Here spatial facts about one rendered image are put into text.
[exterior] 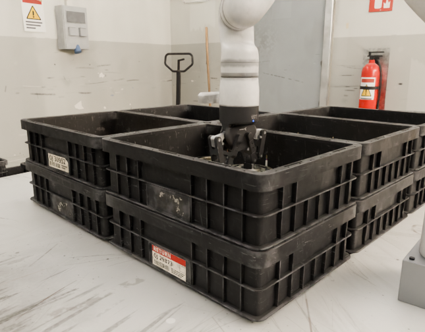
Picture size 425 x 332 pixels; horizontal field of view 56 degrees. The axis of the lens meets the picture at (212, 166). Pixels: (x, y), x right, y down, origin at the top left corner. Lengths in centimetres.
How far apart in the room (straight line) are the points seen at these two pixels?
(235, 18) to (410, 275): 50
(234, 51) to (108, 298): 47
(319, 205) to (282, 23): 376
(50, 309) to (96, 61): 405
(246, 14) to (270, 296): 45
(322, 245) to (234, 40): 40
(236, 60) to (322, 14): 347
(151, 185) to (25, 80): 357
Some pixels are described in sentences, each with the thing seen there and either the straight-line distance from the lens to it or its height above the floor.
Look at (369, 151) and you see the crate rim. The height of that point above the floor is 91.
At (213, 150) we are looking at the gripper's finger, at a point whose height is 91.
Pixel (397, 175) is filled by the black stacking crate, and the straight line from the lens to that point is 99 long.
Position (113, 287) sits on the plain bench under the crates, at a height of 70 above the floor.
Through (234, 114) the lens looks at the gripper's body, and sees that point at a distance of 74.
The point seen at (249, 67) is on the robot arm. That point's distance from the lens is 74.
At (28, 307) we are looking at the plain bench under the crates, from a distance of 72.
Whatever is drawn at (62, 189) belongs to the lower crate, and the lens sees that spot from 103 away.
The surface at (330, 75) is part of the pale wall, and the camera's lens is 413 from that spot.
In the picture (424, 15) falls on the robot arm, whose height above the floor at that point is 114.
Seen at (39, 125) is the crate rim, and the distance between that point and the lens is 105.
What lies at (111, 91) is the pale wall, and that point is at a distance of 473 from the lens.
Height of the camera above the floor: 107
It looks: 14 degrees down
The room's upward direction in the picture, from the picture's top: straight up
